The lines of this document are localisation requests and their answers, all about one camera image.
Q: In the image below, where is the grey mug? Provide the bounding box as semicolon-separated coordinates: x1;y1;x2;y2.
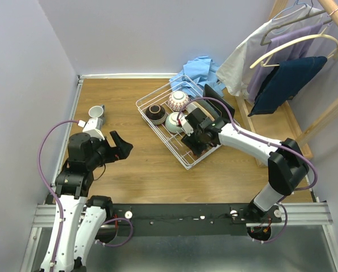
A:
88;104;106;125

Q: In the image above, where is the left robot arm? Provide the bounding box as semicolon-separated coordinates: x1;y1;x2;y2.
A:
40;131;133;271

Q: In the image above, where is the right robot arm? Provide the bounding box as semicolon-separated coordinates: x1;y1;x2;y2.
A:
177;109;309;222

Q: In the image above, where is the wooden clothes rack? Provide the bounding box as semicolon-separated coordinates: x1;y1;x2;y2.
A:
236;1;338;160

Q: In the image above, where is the dark teal embossed plate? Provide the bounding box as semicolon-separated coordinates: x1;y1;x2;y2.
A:
192;97;220;117

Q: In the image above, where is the beige plate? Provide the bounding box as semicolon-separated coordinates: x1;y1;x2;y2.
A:
186;101;219;121

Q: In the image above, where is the light green ribbed bowl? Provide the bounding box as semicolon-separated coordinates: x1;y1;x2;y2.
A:
165;112;183;134

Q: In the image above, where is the black square plate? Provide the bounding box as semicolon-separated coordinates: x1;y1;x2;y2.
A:
203;84;235;120

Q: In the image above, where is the red white patterned bowl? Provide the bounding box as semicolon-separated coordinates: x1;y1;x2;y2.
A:
167;91;190;112

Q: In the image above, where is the dark brown bowl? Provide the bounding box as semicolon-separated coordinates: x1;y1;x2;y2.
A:
145;104;168;125

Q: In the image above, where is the light blue cloth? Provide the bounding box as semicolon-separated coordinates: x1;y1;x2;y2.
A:
169;56;225;97

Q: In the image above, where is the white t-shirt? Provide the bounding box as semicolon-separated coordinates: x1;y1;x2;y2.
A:
216;6;323;99

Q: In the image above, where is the navy blue garment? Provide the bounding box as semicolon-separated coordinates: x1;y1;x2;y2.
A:
248;56;328;117

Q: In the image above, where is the cream clothes hanger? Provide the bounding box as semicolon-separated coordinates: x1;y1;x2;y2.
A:
250;27;338;69

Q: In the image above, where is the grey clothes hanger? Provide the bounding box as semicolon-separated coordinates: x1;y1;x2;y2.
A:
260;3;326;46

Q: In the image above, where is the lavender shirt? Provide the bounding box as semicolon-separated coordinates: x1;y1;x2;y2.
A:
246;22;325;103

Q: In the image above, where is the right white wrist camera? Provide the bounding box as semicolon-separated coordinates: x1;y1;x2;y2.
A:
176;113;194;136

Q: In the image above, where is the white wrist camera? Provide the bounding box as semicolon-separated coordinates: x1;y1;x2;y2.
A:
176;113;194;136
78;117;105;141

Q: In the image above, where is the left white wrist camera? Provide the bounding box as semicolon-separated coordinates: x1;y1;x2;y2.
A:
78;117;105;141

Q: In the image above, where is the white wire dish rack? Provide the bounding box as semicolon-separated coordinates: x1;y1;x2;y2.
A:
136;75;219;170

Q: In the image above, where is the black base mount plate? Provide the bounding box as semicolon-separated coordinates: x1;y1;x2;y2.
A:
99;203;284;240

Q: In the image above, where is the blue wire hanger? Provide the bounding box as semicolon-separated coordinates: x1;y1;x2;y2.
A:
269;1;307;20

